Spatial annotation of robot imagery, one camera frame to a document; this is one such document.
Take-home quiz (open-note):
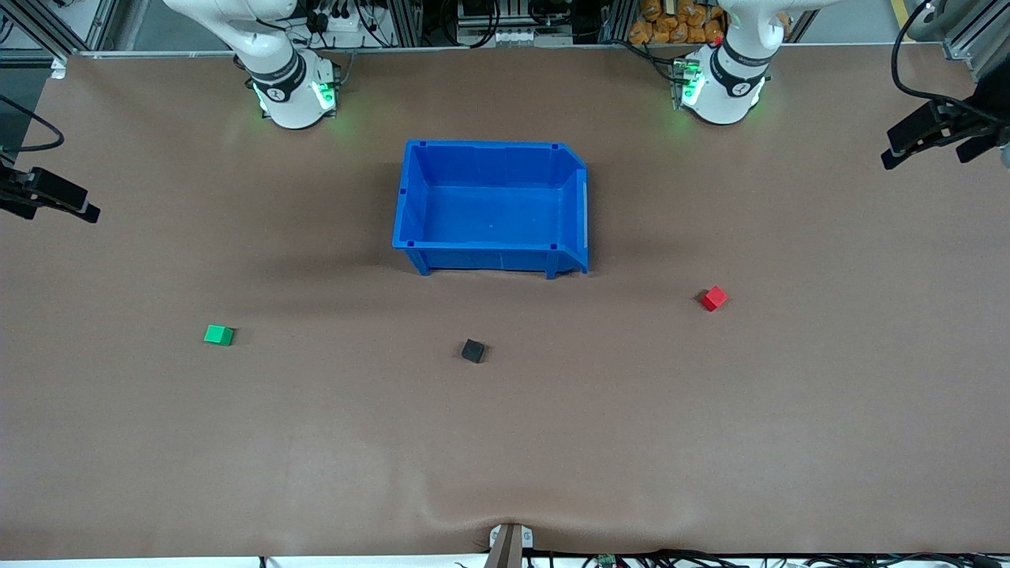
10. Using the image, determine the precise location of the grey round fixture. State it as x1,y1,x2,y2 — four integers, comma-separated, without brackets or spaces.
907,0,948,42

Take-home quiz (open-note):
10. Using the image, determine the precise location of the white power strip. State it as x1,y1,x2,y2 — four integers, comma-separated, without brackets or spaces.
304,6,380,50

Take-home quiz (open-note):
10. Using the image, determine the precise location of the white terminal block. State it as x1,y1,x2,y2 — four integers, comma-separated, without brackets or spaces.
458,28,574,47

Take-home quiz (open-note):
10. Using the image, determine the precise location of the blue plastic bin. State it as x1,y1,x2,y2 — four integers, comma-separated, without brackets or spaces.
392,140,590,280

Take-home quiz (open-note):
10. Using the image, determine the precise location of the brown table mat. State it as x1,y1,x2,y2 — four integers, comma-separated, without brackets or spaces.
0,43,1010,561

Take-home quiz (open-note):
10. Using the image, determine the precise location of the aluminium frame rail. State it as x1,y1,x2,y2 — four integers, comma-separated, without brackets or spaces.
943,0,1010,80
0,0,119,61

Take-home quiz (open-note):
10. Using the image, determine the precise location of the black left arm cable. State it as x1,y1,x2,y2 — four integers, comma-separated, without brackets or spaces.
891,0,987,121

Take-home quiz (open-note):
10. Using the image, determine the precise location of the aluminium frame post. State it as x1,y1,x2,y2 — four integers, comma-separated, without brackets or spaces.
384,0,424,47
600,0,638,44

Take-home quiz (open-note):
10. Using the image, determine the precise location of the silver table edge rail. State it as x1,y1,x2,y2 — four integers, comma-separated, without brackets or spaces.
67,45,679,58

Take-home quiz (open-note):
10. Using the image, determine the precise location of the black cable bundle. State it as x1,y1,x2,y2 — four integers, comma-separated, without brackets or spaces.
525,549,1010,568

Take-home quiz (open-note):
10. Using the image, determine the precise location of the metal clamp bracket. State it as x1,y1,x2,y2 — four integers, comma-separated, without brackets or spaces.
488,523,535,568

